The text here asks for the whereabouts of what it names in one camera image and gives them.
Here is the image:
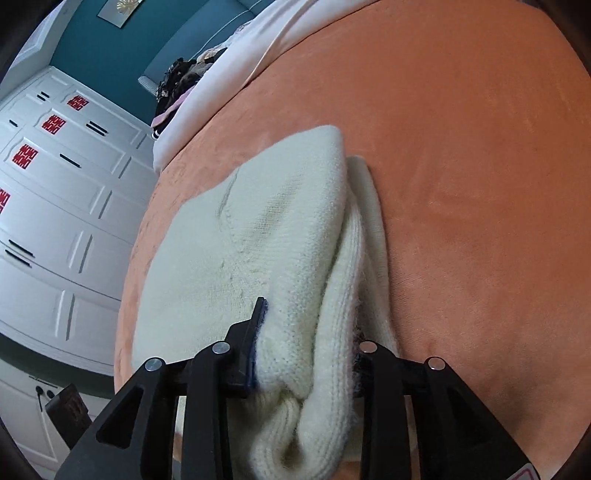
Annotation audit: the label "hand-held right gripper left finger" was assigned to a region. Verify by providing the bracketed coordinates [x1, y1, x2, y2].
[54, 298, 269, 480]

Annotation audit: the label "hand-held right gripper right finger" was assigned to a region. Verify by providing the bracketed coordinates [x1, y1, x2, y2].
[353, 340, 532, 480]

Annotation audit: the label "cream knit cardigan red buttons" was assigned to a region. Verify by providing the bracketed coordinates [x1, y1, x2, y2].
[134, 124, 402, 480]

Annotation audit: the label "pile of dark clothes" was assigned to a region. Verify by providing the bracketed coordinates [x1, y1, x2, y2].
[150, 48, 232, 130]

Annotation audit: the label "dark brown box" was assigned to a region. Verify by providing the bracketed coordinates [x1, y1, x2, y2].
[44, 383, 93, 450]

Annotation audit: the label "orange plush blanket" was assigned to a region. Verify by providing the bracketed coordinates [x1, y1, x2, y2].
[113, 0, 591, 480]

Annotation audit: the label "white panelled wardrobe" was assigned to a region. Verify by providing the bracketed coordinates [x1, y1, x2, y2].
[0, 67, 160, 352]

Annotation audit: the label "pale pink duvet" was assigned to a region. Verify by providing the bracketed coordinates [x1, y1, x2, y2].
[152, 0, 315, 171]

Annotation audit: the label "teal padded headboard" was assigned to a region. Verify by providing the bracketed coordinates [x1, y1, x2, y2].
[139, 0, 278, 97]

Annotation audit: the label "framed wall picture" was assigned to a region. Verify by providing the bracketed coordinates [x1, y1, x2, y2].
[97, 0, 146, 28]

